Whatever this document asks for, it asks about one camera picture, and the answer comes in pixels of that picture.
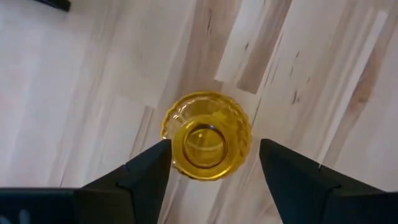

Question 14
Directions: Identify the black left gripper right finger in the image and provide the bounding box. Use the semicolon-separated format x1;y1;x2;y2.
259;138;398;224

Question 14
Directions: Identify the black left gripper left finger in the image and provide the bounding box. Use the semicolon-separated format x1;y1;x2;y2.
0;139;173;224

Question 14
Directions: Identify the yellow ribbed glass vase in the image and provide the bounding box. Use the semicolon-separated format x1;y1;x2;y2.
160;90;252;182

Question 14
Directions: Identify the black metal shelf frame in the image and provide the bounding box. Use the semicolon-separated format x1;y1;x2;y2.
32;0;72;13

